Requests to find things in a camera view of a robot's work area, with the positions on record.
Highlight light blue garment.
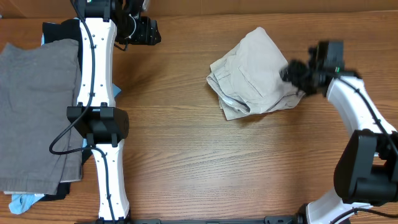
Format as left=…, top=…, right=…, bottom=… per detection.
left=9, top=34, right=121, bottom=215

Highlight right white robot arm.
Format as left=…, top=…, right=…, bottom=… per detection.
left=264, top=40, right=397, bottom=223

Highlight beige shorts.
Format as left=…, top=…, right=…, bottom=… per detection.
left=206, top=27, right=305, bottom=121

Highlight black garment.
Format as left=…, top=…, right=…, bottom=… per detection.
left=40, top=19, right=83, bottom=202

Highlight grey shorts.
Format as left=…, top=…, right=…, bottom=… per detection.
left=1, top=39, right=82, bottom=195

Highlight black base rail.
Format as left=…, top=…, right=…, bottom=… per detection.
left=81, top=215, right=307, bottom=224

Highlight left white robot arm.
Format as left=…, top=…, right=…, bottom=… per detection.
left=67, top=0, right=161, bottom=223

